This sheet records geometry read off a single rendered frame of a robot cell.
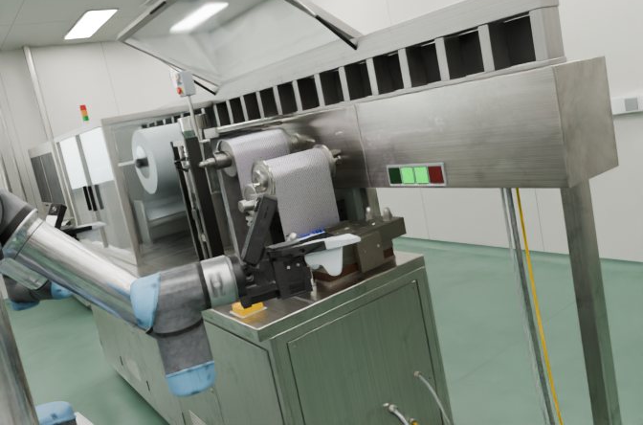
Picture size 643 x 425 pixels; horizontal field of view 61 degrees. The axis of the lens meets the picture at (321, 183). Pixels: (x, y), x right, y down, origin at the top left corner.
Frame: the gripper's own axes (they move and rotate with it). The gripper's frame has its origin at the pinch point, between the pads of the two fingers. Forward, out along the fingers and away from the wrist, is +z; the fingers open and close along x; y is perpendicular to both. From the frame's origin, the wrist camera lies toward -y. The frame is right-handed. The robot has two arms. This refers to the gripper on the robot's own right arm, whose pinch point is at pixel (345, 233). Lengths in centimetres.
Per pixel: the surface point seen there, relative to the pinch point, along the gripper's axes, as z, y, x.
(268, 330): -9, 27, -63
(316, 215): 21, 2, -97
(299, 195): 16, -7, -94
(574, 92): 73, -16, -23
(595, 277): 80, 34, -40
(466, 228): 210, 58, -335
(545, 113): 64, -13, -24
